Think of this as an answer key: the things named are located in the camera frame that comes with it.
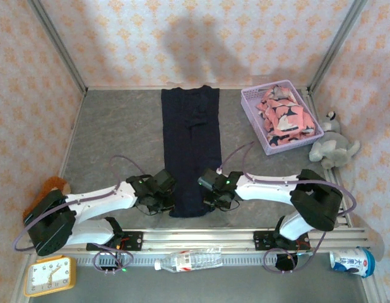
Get navy blue shirt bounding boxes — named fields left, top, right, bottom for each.
left=160, top=84, right=223, bottom=218

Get purple plastic laundry basket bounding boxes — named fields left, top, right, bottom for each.
left=240, top=79, right=325, bottom=156

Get pink shark print shorts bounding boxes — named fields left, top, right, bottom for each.
left=256, top=84, right=317, bottom=146

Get clear plastic water bottle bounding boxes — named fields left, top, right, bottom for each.
left=154, top=247, right=223, bottom=273

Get black electronics box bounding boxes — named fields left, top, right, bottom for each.
left=275, top=252, right=313, bottom=272
left=98, top=252, right=126, bottom=274

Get brown plush toy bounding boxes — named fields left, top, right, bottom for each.
left=23, top=176, right=72, bottom=222

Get grey plush dog toy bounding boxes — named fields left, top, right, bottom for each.
left=309, top=110, right=362, bottom=171

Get yellow alarm clock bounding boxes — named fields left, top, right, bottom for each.
left=23, top=255, right=78, bottom=297

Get white blue yogurt cup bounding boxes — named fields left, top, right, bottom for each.
left=329, top=246, right=376, bottom=278

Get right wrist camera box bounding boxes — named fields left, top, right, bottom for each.
left=197, top=168, right=223, bottom=189

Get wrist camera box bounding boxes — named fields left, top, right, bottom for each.
left=153, top=169, right=177, bottom=192
left=197, top=168, right=223, bottom=189

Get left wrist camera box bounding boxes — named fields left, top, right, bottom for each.
left=153, top=169, right=177, bottom=192

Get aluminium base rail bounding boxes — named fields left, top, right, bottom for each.
left=26, top=229, right=372, bottom=253

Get grey slotted cable duct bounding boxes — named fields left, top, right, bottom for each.
left=70, top=254, right=278, bottom=266

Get aluminium back rail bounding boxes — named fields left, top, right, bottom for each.
left=84, top=85, right=309, bottom=92

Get aluminium side rail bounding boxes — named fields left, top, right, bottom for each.
left=302, top=88, right=353, bottom=228

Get aluminium frame post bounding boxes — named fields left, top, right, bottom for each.
left=308, top=0, right=369, bottom=92
left=27, top=0, right=88, bottom=96

